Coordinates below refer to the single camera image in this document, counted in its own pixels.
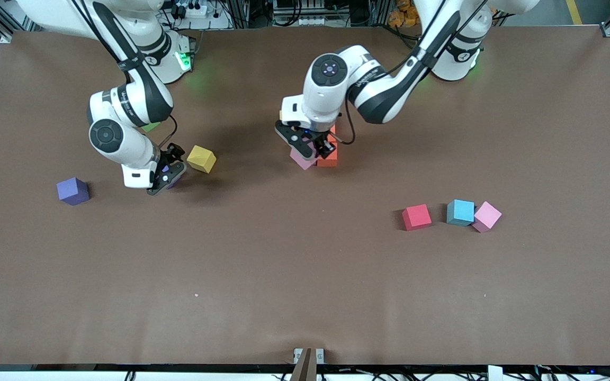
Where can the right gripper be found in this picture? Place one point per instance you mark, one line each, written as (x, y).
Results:
(169, 156)

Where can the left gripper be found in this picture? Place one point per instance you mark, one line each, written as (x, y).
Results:
(322, 138)

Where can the purple cube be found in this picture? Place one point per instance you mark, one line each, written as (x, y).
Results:
(72, 190)
(177, 182)

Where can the pink cube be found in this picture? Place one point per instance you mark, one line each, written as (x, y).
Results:
(302, 160)
(486, 216)

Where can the yellow cube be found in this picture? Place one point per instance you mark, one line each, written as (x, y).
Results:
(201, 159)

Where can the orange cube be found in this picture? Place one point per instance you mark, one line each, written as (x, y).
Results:
(332, 129)
(329, 162)

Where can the red cube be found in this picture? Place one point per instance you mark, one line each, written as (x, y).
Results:
(416, 217)

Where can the light blue cube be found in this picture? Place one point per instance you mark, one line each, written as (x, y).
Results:
(461, 212)

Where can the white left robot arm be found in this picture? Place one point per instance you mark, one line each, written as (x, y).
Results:
(331, 95)

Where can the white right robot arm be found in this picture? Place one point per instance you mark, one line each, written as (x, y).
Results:
(125, 143)

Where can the green cube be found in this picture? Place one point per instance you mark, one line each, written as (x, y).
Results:
(151, 127)

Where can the brown table mat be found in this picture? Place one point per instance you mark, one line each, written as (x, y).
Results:
(337, 296)

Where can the pile of orange objects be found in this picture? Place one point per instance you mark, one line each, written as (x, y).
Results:
(400, 16)

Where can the white power strip with plugs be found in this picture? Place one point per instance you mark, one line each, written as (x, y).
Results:
(202, 9)

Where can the small white box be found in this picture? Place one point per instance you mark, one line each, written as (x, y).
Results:
(495, 373)

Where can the metal bracket with brown post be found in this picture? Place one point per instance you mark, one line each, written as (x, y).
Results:
(306, 365)

